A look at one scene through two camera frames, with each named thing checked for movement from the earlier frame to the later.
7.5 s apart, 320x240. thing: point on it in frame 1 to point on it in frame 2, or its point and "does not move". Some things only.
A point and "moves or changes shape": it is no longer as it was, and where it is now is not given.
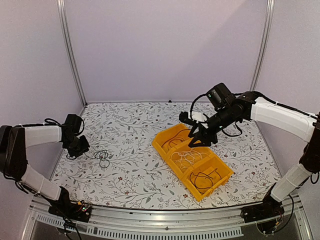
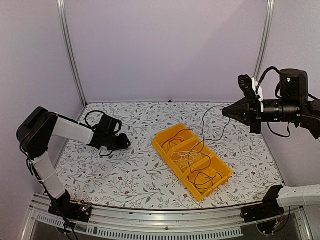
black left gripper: (85, 148) to (123, 144)
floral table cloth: (120, 168) does not move
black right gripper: (205, 134) to (242, 110)
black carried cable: (101, 155) moves or changes shape
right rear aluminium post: (267, 26) does not move
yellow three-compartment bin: (202, 171) does not move
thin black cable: (174, 136) does not move
